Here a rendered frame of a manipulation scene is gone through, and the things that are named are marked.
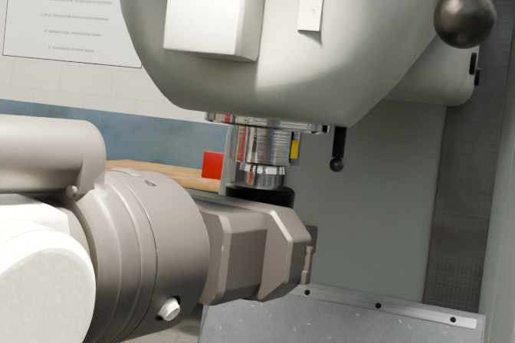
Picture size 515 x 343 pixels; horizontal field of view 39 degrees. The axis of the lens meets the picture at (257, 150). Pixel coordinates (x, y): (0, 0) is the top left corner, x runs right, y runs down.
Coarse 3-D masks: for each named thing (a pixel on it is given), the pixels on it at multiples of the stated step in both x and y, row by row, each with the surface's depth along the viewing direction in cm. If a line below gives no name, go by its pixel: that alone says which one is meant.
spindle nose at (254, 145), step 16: (240, 128) 47; (256, 128) 47; (240, 144) 47; (256, 144) 47; (272, 144) 47; (288, 144) 47; (240, 160) 47; (256, 160) 47; (272, 160) 47; (288, 160) 47
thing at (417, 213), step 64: (512, 0) 78; (512, 64) 79; (384, 128) 83; (448, 128) 81; (512, 128) 79; (320, 192) 86; (384, 192) 84; (448, 192) 81; (512, 192) 81; (320, 256) 86; (384, 256) 84; (448, 256) 81; (512, 256) 82; (512, 320) 83
